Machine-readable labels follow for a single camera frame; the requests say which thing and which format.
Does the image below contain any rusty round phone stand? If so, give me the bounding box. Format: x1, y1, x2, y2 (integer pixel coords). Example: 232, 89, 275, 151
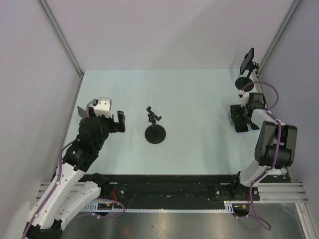
77, 106, 87, 119

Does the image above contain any black phone stand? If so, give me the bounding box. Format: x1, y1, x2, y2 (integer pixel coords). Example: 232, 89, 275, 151
145, 106, 166, 144
235, 61, 259, 92

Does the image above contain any blue-cased smartphone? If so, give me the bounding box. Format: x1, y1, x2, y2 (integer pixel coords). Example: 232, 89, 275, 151
248, 123, 260, 130

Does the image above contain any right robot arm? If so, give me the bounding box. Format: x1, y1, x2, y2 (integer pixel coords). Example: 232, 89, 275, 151
230, 90, 298, 200

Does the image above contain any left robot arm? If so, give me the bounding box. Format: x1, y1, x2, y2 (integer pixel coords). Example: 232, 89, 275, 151
22, 111, 126, 239

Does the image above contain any black smartphone on right stand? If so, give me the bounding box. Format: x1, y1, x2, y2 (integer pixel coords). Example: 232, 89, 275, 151
240, 47, 255, 75

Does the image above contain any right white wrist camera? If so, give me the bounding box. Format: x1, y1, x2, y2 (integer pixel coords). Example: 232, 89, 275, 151
238, 90, 250, 107

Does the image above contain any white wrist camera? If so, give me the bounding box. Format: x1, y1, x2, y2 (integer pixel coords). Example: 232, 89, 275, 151
93, 97, 113, 118
238, 90, 250, 107

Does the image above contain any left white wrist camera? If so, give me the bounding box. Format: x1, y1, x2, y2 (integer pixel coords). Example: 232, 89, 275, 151
93, 97, 113, 118

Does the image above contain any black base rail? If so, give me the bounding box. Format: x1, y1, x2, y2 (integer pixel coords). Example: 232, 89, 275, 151
51, 174, 292, 209

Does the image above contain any white cable duct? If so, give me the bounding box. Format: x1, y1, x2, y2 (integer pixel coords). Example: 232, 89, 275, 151
79, 200, 244, 214

